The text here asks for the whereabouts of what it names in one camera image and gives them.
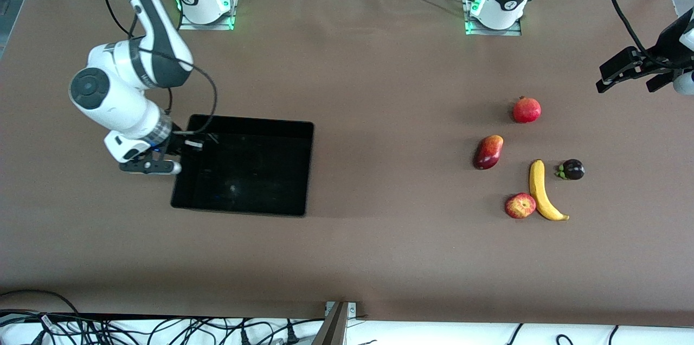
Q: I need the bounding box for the silver metal bracket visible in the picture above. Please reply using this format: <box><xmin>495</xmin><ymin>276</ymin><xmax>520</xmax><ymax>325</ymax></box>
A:
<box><xmin>324</xmin><ymin>302</ymin><xmax>357</xmax><ymax>317</ymax></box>

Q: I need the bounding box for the red yellow apple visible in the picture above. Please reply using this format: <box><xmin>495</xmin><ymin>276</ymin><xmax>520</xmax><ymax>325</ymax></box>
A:
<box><xmin>505</xmin><ymin>193</ymin><xmax>537</xmax><ymax>219</ymax></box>

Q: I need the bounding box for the yellow banana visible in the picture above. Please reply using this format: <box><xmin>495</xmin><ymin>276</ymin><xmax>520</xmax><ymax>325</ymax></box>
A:
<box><xmin>529</xmin><ymin>159</ymin><xmax>570</xmax><ymax>221</ymax></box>

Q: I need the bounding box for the black looped floor cable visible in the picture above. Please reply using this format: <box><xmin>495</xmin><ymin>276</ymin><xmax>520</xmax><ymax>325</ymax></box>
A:
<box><xmin>0</xmin><ymin>290</ymin><xmax>82</xmax><ymax>321</ymax></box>

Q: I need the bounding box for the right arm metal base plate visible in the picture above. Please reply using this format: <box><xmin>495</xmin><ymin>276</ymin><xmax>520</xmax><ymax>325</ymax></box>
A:
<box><xmin>179</xmin><ymin>0</ymin><xmax>235</xmax><ymax>31</ymax></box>

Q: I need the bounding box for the dark purple mangosteen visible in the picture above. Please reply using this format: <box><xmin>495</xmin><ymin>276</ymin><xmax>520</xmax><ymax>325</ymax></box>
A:
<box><xmin>555</xmin><ymin>159</ymin><xmax>585</xmax><ymax>181</ymax></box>

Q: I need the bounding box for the red pomegranate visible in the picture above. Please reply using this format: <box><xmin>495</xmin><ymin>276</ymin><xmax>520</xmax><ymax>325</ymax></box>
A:
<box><xmin>512</xmin><ymin>96</ymin><xmax>542</xmax><ymax>124</ymax></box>

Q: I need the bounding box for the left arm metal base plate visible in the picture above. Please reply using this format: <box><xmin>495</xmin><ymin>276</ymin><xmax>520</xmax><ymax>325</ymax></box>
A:
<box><xmin>465</xmin><ymin>0</ymin><xmax>523</xmax><ymax>36</ymax></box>

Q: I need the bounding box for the black rectangular plastic box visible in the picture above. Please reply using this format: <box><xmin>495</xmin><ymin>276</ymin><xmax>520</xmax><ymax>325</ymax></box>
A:
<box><xmin>171</xmin><ymin>114</ymin><xmax>315</xmax><ymax>218</ymax></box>

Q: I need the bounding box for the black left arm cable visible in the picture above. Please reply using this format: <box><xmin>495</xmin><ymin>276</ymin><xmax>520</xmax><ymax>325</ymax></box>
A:
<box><xmin>608</xmin><ymin>0</ymin><xmax>659</xmax><ymax>66</ymax></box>

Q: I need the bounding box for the grey metal post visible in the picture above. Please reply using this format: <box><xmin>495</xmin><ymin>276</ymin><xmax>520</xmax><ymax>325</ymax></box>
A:
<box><xmin>312</xmin><ymin>302</ymin><xmax>350</xmax><ymax>345</ymax></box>

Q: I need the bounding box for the red mango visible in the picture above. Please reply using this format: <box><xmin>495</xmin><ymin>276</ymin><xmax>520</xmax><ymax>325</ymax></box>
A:
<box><xmin>473</xmin><ymin>135</ymin><xmax>504</xmax><ymax>170</ymax></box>

